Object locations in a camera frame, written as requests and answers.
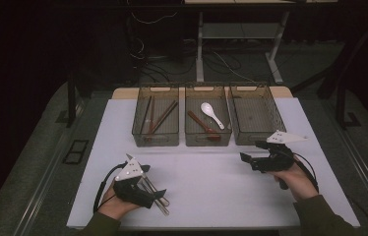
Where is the white ceramic spoon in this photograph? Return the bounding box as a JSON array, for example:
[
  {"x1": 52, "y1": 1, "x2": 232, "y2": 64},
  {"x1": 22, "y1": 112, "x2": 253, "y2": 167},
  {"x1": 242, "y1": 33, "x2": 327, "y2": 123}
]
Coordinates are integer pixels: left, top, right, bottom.
[{"x1": 200, "y1": 101, "x2": 225, "y2": 131}]

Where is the right hand-held gripper black cable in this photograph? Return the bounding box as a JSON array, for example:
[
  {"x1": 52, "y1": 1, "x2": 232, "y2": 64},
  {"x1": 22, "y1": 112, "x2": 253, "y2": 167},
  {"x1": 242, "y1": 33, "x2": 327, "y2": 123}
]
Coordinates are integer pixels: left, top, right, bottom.
[{"x1": 293, "y1": 151, "x2": 320, "y2": 193}]

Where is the metal fork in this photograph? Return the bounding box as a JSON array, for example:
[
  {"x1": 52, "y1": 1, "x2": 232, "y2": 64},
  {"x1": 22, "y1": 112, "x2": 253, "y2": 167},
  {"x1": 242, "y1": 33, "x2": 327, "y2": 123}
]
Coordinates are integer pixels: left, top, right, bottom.
[
  {"x1": 139, "y1": 181, "x2": 170, "y2": 216},
  {"x1": 142, "y1": 173, "x2": 170, "y2": 207}
]

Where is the black upright stand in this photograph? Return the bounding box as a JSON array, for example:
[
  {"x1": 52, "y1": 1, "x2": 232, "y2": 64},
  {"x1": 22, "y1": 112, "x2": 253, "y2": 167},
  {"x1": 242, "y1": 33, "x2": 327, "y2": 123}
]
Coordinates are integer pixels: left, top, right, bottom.
[
  {"x1": 57, "y1": 73, "x2": 85, "y2": 129},
  {"x1": 334, "y1": 75, "x2": 362, "y2": 131}
]

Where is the white metal desk frame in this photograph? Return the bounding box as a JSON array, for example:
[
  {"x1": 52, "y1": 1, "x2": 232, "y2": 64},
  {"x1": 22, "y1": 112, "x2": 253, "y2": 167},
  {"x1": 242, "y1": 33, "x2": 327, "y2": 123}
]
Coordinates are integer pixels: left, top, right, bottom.
[{"x1": 195, "y1": 11, "x2": 290, "y2": 86}]

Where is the person's right hand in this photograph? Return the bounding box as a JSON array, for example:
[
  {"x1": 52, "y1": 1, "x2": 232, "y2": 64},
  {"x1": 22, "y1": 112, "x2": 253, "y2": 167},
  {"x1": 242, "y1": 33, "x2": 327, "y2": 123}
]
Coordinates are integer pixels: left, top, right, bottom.
[{"x1": 272, "y1": 158, "x2": 320, "y2": 202}]

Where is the brown wooden spoon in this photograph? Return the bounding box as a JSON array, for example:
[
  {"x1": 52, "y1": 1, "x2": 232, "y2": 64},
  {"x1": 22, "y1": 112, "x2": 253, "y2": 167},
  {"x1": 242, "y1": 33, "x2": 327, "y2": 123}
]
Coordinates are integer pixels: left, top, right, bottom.
[{"x1": 187, "y1": 110, "x2": 222, "y2": 142}]

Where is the hand-held gripper black cable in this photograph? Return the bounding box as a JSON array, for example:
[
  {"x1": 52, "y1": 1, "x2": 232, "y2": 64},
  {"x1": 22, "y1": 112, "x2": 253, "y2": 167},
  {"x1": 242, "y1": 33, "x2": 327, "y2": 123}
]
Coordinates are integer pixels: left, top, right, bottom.
[
  {"x1": 293, "y1": 151, "x2": 320, "y2": 193},
  {"x1": 92, "y1": 161, "x2": 121, "y2": 214}
]

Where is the white floor cable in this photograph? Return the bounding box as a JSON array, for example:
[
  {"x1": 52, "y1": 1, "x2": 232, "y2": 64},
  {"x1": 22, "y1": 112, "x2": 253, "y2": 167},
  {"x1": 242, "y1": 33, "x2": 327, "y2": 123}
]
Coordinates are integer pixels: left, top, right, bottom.
[{"x1": 211, "y1": 50, "x2": 256, "y2": 83}]

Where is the black chopstick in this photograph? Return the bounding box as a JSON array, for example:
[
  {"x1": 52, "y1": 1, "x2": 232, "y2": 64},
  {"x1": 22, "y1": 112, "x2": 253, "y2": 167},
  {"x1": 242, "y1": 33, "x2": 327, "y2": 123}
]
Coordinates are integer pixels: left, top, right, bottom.
[{"x1": 140, "y1": 95, "x2": 153, "y2": 134}]

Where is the person's left hand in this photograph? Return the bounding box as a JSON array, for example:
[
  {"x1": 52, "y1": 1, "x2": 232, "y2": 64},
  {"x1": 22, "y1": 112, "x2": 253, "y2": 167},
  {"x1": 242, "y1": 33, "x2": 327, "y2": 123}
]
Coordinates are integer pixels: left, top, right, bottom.
[{"x1": 96, "y1": 183, "x2": 141, "y2": 220}]

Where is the tangle of black floor cables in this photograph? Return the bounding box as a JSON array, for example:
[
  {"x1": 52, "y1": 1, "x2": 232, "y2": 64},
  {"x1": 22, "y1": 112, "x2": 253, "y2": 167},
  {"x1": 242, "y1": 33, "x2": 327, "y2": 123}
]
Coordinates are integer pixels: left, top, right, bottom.
[{"x1": 127, "y1": 35, "x2": 243, "y2": 85}]

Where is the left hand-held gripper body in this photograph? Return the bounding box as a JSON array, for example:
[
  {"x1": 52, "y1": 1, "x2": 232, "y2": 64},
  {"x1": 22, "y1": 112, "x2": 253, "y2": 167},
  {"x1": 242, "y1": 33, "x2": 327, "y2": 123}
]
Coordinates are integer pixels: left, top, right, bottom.
[{"x1": 112, "y1": 153, "x2": 156, "y2": 209}]

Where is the hanging white cable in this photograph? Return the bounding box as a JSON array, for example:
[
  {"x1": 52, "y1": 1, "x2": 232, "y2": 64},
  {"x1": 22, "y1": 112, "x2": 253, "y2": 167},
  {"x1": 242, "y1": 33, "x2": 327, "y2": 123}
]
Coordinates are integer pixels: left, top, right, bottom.
[{"x1": 130, "y1": 12, "x2": 178, "y2": 26}]

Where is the left hand-held gripper black cable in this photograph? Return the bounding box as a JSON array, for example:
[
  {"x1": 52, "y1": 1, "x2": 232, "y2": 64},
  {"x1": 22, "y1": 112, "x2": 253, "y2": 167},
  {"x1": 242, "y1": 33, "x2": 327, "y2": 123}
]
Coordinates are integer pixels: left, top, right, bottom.
[{"x1": 92, "y1": 161, "x2": 121, "y2": 214}]

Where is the black slanted stand leg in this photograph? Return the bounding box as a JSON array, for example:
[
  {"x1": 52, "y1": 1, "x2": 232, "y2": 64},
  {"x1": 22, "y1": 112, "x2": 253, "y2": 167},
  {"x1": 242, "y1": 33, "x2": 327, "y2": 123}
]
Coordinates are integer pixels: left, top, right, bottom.
[{"x1": 291, "y1": 13, "x2": 368, "y2": 99}]

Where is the transparent grey plastic bin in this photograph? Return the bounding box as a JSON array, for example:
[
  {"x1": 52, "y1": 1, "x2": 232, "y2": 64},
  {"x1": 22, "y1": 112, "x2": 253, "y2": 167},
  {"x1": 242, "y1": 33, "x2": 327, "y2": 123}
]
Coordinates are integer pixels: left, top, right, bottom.
[
  {"x1": 184, "y1": 85, "x2": 233, "y2": 148},
  {"x1": 131, "y1": 86, "x2": 180, "y2": 148},
  {"x1": 227, "y1": 85, "x2": 287, "y2": 147}
]

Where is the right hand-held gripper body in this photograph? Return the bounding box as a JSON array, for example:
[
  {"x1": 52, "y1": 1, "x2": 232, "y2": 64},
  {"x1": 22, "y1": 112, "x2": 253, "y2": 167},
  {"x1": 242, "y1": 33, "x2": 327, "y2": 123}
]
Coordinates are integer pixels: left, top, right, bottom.
[{"x1": 250, "y1": 130, "x2": 308, "y2": 191}]

